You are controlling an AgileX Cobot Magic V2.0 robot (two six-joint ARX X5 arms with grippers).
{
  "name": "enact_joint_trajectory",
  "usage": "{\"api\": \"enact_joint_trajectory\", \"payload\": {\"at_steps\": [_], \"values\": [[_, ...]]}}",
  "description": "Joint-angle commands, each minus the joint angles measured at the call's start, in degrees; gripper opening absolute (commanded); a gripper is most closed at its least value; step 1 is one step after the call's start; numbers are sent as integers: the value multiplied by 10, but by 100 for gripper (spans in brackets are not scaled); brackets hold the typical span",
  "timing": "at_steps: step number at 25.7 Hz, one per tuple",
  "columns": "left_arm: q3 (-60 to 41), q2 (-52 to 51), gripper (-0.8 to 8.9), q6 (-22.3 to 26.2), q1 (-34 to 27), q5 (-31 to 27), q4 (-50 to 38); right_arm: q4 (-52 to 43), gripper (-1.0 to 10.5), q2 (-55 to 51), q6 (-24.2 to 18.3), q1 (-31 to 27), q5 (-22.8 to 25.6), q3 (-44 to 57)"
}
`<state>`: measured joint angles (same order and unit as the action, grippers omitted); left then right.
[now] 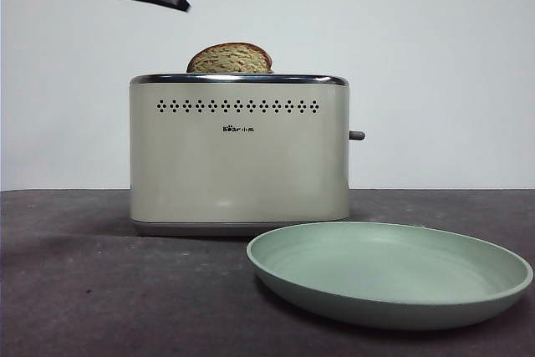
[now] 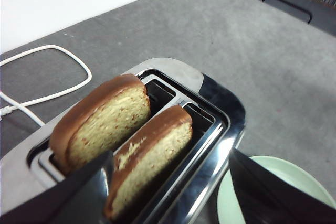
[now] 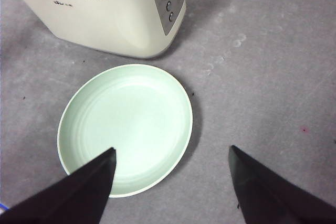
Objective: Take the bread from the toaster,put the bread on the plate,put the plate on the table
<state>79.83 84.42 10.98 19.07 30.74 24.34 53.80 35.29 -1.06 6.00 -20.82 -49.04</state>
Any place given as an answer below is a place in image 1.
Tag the large toast bread slice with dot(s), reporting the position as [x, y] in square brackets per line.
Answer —
[230, 60]

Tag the pale green round plate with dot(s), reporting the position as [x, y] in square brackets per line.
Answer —
[388, 302]

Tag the cream two-slot toaster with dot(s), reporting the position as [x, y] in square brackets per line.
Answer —
[234, 173]

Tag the grey toaster lever knob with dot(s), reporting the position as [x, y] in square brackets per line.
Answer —
[357, 136]

